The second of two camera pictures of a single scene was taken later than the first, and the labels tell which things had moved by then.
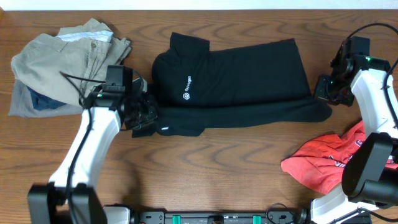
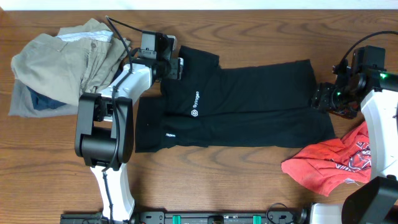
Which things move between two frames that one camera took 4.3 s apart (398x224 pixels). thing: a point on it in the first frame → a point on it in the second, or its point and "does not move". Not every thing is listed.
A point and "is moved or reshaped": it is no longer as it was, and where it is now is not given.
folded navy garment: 40,102 does not move
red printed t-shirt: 321,163 does not move
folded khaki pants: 69,66 does not move
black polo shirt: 200,90 is moved or reshaped
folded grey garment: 22,104 does not move
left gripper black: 147,109 → 175,68
